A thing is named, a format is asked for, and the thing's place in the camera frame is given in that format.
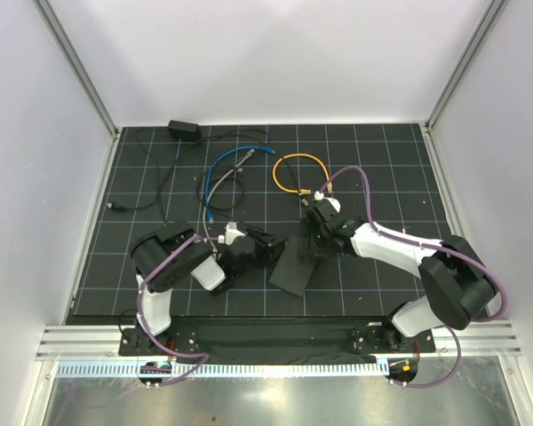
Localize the blue ethernet cable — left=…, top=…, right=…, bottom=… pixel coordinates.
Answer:
left=203, top=145, right=277, bottom=223

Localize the yellow ethernet cable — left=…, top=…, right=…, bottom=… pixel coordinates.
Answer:
left=271, top=153, right=334, bottom=195

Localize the grey ethernet cable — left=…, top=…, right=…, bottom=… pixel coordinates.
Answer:
left=202, top=149, right=255, bottom=243

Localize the black braided cable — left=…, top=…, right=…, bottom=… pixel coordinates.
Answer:
left=157, top=128, right=312, bottom=205

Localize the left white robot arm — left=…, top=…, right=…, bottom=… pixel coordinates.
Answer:
left=130, top=220, right=288, bottom=355

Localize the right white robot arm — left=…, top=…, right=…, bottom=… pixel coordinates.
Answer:
left=298, top=199, right=499, bottom=351

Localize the black grid mat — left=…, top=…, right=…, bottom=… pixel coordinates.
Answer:
left=68, top=123, right=451, bottom=324

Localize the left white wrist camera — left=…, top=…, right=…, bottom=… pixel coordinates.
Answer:
left=218, top=222, right=246, bottom=245

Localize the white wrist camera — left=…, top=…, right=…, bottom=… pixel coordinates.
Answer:
left=218, top=222, right=246, bottom=245
left=314, top=191, right=341, bottom=213

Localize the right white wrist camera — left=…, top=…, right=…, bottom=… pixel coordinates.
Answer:
left=314, top=191, right=341, bottom=213

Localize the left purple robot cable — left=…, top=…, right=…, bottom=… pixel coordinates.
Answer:
left=135, top=234, right=210, bottom=385

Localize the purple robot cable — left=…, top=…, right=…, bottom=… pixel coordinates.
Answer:
left=135, top=234, right=210, bottom=385
left=322, top=166, right=512, bottom=388

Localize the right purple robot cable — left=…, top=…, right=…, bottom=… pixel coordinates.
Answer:
left=322, top=166, right=512, bottom=388

